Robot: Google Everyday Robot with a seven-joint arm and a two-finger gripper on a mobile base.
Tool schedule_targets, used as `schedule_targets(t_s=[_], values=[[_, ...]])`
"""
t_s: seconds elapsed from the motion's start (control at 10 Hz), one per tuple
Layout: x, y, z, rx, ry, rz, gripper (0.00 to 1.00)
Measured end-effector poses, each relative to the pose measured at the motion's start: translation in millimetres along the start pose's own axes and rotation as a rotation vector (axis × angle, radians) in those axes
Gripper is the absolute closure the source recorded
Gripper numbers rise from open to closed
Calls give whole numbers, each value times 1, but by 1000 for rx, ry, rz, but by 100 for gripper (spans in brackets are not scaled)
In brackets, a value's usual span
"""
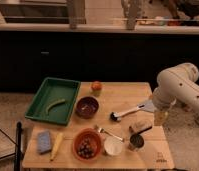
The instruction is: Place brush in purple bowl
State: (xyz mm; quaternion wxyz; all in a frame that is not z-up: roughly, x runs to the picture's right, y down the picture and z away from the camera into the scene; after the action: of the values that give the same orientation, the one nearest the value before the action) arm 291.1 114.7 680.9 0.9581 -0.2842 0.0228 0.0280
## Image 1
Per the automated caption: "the orange fruit toy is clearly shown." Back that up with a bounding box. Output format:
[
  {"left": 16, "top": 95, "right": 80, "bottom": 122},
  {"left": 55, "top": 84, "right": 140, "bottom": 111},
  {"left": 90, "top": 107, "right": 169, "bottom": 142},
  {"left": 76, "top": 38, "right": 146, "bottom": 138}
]
[{"left": 91, "top": 81, "right": 102, "bottom": 92}]

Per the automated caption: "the green bean pod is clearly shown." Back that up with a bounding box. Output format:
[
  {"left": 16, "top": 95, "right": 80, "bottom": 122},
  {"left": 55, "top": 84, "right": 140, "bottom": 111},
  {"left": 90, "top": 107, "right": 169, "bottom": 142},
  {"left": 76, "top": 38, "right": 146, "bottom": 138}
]
[{"left": 45, "top": 99, "right": 66, "bottom": 113}]

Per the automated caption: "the grey spatula blade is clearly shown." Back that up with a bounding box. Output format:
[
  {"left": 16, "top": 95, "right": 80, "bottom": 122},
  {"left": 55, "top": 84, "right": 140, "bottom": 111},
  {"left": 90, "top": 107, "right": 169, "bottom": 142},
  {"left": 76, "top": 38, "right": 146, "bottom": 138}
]
[{"left": 142, "top": 100, "right": 156, "bottom": 113}]

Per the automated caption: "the metal measuring cup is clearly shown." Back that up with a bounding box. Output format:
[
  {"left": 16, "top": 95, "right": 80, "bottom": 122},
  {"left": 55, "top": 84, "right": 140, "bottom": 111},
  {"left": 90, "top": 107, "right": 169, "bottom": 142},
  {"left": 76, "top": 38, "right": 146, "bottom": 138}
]
[{"left": 128, "top": 127, "right": 151, "bottom": 151}]

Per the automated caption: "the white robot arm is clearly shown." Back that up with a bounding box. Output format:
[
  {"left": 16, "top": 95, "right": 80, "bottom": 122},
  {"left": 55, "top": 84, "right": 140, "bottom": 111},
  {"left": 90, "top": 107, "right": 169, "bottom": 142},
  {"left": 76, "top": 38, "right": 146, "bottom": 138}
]
[{"left": 152, "top": 63, "right": 199, "bottom": 126}]

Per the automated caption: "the green plastic tray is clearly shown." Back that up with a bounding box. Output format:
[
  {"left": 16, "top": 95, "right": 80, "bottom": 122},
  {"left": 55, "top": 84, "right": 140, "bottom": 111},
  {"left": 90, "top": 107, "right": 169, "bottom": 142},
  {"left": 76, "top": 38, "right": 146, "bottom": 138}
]
[{"left": 25, "top": 77, "right": 80, "bottom": 126}]

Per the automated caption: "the white cup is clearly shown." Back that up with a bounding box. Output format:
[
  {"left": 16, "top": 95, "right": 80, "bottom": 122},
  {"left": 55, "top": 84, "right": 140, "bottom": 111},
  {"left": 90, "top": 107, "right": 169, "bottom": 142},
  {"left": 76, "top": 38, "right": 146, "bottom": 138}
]
[{"left": 104, "top": 136, "right": 123, "bottom": 156}]

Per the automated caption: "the wooden table board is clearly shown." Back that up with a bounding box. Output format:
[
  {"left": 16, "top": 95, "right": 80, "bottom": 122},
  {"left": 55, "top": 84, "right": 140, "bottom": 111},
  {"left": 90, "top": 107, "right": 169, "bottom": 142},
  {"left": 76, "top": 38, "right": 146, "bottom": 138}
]
[{"left": 22, "top": 82, "right": 174, "bottom": 170}]

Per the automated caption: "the yellow corn toy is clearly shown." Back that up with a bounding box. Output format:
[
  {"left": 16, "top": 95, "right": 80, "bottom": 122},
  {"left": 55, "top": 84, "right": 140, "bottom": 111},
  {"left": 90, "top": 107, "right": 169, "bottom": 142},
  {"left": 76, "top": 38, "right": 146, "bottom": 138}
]
[{"left": 50, "top": 133, "right": 64, "bottom": 161}]

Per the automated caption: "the orange bowl with grapes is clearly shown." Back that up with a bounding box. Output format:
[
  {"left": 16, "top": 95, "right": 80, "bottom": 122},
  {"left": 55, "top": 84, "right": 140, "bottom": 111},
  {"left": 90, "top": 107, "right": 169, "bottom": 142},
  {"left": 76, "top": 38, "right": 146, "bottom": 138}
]
[{"left": 72, "top": 128, "right": 102, "bottom": 162}]

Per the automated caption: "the black chair frame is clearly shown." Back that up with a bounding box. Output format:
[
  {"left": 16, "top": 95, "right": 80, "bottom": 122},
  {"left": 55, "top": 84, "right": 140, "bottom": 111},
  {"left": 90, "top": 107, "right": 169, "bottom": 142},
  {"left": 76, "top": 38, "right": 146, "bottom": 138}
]
[{"left": 14, "top": 122, "right": 22, "bottom": 171}]

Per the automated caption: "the purple bowl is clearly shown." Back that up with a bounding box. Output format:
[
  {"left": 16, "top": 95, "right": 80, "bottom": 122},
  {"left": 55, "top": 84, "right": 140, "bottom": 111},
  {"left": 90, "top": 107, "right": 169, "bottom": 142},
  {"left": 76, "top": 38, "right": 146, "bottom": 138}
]
[{"left": 75, "top": 96, "right": 99, "bottom": 119}]

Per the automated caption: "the blue sponge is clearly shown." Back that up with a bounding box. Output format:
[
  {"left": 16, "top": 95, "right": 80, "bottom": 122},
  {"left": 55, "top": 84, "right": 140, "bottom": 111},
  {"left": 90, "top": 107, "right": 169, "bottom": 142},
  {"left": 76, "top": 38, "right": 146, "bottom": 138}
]
[{"left": 37, "top": 131, "right": 52, "bottom": 154}]

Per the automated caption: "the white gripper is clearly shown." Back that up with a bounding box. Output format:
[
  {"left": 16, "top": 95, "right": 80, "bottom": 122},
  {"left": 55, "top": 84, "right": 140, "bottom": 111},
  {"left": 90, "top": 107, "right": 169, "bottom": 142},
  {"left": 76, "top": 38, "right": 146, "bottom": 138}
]
[{"left": 153, "top": 99, "right": 177, "bottom": 127}]

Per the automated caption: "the tan bread piece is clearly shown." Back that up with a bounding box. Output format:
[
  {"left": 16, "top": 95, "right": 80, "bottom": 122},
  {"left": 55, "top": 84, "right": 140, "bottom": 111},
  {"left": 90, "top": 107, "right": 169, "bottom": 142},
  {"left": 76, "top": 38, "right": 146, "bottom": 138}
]
[{"left": 129, "top": 119, "right": 152, "bottom": 134}]

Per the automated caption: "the metal fork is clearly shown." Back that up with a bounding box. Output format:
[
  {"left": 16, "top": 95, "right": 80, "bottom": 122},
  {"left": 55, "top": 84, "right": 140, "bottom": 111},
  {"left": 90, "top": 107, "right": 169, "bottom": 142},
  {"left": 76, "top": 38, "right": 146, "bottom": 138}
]
[{"left": 94, "top": 125, "right": 125, "bottom": 142}]

